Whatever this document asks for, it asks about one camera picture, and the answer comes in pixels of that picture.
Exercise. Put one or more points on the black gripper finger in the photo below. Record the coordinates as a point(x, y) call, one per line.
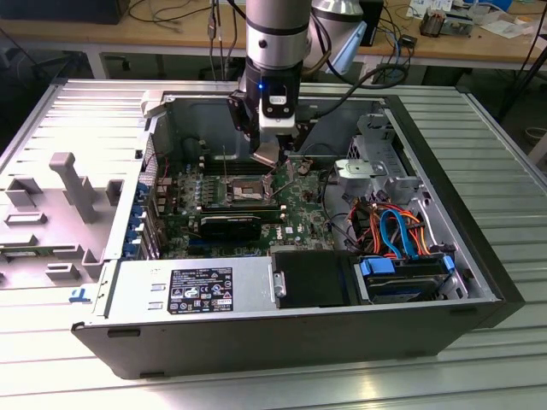
point(243, 119)
point(301, 136)

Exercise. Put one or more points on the silver CPU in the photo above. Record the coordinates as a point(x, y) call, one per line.
point(269, 153)

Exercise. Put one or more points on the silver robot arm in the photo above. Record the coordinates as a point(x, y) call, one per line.
point(278, 25)

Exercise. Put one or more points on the black RAM slot bank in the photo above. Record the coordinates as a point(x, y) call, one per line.
point(239, 208)
point(213, 164)

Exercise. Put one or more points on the CPU socket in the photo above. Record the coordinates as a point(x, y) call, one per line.
point(245, 192)

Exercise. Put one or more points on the green motherboard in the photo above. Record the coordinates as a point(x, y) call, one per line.
point(299, 205)

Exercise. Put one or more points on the silver metal drive cage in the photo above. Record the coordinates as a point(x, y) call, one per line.
point(376, 141)

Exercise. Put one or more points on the grey case latch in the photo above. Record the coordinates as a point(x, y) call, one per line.
point(151, 104)

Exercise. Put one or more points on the black graphics card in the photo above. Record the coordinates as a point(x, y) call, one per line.
point(231, 226)

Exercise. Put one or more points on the wooden desk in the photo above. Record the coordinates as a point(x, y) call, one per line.
point(128, 34)

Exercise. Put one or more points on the black upright box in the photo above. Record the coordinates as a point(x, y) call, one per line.
point(375, 21)

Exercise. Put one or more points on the small black adapter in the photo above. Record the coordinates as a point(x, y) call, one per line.
point(409, 41)

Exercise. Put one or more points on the brown transformer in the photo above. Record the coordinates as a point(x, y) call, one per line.
point(432, 23)

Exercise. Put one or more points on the hard disk in blue carrier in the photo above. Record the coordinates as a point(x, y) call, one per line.
point(401, 286)

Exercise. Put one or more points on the grey electronic device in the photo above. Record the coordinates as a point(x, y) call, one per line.
point(459, 25)

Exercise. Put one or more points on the silver power supply unit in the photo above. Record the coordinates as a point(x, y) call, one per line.
point(137, 286)

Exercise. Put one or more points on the large dark box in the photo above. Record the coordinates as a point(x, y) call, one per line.
point(64, 10)

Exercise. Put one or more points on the black PC case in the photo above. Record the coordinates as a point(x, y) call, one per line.
point(256, 346)

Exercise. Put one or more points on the grey parts rack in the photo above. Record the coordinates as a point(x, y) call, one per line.
point(64, 239)

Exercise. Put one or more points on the white papers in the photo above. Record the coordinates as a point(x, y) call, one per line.
point(506, 27)

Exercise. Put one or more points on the pale round container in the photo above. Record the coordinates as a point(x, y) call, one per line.
point(537, 136)

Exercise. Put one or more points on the green RAM stick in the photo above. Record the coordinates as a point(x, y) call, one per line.
point(25, 254)

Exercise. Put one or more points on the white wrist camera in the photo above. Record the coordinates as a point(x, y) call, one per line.
point(277, 121)

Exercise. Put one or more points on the silver metal latch bracket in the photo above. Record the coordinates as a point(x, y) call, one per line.
point(280, 284)

